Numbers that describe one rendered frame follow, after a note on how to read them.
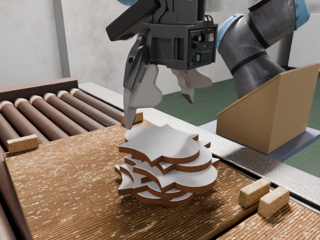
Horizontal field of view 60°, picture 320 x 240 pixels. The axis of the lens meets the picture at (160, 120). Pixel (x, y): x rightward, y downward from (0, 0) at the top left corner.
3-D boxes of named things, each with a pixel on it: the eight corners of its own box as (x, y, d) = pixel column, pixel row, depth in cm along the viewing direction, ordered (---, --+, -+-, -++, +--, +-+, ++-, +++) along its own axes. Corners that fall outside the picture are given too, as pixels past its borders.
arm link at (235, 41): (236, 74, 91) (216, 40, 94) (274, 50, 85) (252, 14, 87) (224, 72, 81) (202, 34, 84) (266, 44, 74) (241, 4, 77)
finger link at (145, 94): (139, 133, 33) (169, 63, 34) (107, 120, 36) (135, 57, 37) (154, 139, 35) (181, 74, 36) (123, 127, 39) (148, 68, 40)
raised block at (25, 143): (37, 144, 62) (35, 133, 61) (39, 147, 61) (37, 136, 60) (8, 151, 59) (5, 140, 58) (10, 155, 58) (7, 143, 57)
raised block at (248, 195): (260, 189, 47) (263, 175, 46) (270, 195, 45) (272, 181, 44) (236, 203, 44) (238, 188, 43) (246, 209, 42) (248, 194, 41)
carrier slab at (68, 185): (144, 123, 78) (143, 117, 77) (273, 201, 46) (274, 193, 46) (4, 159, 59) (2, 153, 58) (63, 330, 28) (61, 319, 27)
